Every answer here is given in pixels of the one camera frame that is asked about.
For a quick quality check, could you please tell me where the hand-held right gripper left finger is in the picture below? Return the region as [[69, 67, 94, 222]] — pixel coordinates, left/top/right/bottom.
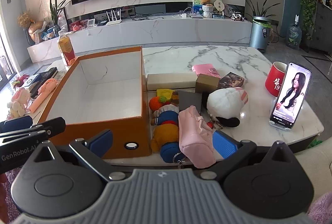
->
[[28, 129, 127, 183]]

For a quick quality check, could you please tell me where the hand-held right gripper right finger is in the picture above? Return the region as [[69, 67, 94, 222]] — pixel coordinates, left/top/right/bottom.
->
[[200, 131, 299, 182]]

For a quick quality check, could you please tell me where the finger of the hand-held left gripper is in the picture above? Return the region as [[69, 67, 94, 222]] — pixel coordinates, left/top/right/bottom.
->
[[0, 115, 33, 133], [0, 117, 67, 146]]

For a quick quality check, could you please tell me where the pink pouch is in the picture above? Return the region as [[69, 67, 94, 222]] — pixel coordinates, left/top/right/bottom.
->
[[178, 106, 216, 169]]

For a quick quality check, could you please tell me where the white plush with black ear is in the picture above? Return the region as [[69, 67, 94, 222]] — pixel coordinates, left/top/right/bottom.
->
[[207, 87, 249, 128]]

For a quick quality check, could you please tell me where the orange storage box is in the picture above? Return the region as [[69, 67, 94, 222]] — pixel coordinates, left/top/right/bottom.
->
[[36, 45, 152, 159]]

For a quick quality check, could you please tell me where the grey box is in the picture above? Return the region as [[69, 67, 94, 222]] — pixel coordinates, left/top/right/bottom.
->
[[178, 91, 203, 113]]

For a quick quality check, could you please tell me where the plush doll with blue shirt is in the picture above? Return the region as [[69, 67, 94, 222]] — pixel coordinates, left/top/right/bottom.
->
[[150, 91, 182, 164]]

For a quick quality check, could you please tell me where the small brown cardboard box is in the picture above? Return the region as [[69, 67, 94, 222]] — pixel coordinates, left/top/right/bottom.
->
[[195, 74, 221, 95]]

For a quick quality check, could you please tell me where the white long case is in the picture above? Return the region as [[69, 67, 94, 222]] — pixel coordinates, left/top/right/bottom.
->
[[146, 73, 199, 91]]

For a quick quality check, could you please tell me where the pink and white plush bunny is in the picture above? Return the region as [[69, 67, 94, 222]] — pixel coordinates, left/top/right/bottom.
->
[[6, 87, 32, 119]]

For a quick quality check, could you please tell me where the pink pig plush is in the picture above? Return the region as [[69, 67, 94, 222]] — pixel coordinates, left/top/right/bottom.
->
[[28, 78, 58, 113]]

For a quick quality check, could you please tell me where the toy with colourful hair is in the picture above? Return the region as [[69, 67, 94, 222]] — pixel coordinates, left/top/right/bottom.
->
[[12, 74, 31, 88]]

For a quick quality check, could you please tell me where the white box with circle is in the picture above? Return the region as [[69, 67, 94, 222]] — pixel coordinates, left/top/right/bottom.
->
[[21, 75, 43, 90]]

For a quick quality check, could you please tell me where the black remote control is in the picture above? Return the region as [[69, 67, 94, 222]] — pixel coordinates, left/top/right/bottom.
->
[[31, 67, 59, 90]]

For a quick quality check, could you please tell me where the clear phone stand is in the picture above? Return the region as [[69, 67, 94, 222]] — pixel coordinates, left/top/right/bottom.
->
[[268, 98, 295, 132]]

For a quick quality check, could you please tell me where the dark patterned box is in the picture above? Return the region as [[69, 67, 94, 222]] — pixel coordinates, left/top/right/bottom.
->
[[217, 72, 245, 90]]

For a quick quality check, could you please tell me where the orange crochet toy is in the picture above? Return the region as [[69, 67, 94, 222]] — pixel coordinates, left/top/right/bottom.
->
[[149, 95, 167, 111]]

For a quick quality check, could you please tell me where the pink wallet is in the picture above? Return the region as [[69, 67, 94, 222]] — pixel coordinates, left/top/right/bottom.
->
[[192, 64, 221, 80]]

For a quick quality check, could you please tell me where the red small packet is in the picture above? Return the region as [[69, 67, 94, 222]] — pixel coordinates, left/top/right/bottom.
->
[[57, 30, 77, 66]]

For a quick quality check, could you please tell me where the yellow toy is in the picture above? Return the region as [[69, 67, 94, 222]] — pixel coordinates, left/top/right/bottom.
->
[[156, 88, 176, 100]]

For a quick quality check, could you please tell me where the red mug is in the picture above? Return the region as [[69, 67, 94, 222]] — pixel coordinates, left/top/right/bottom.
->
[[265, 61, 288, 97]]

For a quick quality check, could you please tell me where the smartphone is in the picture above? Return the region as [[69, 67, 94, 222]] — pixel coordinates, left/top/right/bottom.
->
[[269, 62, 312, 129]]

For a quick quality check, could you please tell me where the green bag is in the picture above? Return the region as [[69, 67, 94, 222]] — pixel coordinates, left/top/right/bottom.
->
[[309, 136, 325, 148]]

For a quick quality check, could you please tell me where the beige sofa cushion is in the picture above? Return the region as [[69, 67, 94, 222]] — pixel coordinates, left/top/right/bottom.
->
[[295, 139, 332, 189]]

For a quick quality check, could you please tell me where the golden vase with dried flowers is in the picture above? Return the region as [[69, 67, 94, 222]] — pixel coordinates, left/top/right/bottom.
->
[[17, 11, 45, 44]]

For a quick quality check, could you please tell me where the snake plant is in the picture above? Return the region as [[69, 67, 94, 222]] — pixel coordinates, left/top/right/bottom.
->
[[49, 0, 71, 27]]

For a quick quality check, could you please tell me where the grey trash can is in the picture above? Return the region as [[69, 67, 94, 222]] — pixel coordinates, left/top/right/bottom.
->
[[249, 16, 272, 53]]

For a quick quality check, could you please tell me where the white router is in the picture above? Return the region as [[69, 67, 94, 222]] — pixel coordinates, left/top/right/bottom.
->
[[105, 9, 122, 26]]

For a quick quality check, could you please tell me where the white marble television cabinet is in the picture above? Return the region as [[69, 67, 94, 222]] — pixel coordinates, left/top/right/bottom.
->
[[27, 15, 254, 64]]

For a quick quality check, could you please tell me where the blue water jug with pump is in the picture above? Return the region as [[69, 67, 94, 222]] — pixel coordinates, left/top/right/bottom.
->
[[286, 15, 303, 49]]

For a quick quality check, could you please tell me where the round fan ornament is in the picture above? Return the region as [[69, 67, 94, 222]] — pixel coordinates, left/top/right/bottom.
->
[[214, 0, 224, 17]]

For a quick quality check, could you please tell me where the long-leaf potted plant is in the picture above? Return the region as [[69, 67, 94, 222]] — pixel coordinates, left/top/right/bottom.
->
[[241, 0, 277, 30]]

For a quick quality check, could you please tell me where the green and blue painting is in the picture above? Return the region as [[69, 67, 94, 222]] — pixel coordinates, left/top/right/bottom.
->
[[192, 0, 222, 17]]

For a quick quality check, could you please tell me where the dark grey cabinet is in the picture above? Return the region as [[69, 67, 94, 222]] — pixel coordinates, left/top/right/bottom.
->
[[310, 2, 332, 54]]

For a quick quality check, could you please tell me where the picture frame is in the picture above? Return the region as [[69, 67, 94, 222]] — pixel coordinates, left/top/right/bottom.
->
[[57, 7, 68, 31]]

